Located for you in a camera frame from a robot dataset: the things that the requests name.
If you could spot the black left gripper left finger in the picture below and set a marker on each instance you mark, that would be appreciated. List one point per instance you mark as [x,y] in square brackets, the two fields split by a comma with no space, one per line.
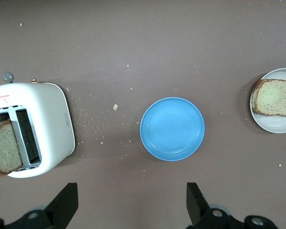
[66,200]

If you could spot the beige round plate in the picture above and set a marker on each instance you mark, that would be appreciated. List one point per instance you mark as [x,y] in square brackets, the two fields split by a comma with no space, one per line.
[274,124]

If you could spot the large pale bread crumb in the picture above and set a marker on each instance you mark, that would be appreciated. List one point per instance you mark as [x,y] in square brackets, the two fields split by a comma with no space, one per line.
[115,107]

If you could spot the brown bread slice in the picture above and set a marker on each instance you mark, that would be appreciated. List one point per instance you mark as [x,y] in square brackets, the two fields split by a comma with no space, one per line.
[276,100]
[4,148]

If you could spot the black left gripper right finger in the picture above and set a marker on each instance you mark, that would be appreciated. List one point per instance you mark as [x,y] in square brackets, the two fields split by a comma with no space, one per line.
[194,202]

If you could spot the blue round plate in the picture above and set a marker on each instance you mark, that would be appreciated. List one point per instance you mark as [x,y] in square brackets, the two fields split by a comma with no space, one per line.
[171,128]

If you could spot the white two-slot toaster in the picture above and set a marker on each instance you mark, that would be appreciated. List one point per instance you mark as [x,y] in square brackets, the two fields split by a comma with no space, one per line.
[50,114]

